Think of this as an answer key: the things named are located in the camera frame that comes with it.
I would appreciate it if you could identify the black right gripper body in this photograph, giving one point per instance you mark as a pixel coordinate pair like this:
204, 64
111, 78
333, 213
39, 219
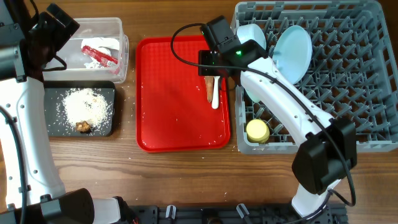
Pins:
207, 61

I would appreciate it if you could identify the grey dishwasher rack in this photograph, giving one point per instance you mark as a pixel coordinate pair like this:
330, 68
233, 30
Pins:
353, 71

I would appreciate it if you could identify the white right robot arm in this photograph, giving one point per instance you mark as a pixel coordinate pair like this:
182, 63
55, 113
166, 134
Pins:
326, 145

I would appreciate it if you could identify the large light blue plate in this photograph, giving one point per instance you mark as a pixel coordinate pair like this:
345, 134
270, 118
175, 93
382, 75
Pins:
292, 53

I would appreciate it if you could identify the light green bowl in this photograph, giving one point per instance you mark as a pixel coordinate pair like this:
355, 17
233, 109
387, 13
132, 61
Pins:
255, 96

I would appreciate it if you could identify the yellow plastic cup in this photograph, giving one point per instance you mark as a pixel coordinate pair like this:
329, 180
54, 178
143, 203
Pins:
257, 131

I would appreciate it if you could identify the red serving tray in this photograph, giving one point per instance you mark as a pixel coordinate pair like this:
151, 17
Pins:
172, 110

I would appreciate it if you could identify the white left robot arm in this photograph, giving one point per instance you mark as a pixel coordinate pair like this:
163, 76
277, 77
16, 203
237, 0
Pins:
35, 191

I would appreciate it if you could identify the brown food scrap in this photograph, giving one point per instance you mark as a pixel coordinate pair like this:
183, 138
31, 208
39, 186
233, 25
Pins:
83, 127

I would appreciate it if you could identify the black tray bin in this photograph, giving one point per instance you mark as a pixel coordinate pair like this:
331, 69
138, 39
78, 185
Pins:
53, 90

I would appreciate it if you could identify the red and white wrapper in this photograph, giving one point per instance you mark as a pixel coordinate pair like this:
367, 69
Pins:
99, 51

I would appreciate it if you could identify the small light blue bowl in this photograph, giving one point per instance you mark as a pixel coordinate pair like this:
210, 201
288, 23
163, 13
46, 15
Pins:
251, 32

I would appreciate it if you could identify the clear plastic bin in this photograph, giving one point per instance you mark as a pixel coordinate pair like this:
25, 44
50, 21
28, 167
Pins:
110, 27

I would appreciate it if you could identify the white plastic spoon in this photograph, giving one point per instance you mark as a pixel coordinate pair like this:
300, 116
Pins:
215, 99

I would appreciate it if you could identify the white rice pile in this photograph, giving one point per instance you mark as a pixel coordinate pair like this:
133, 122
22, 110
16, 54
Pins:
85, 104

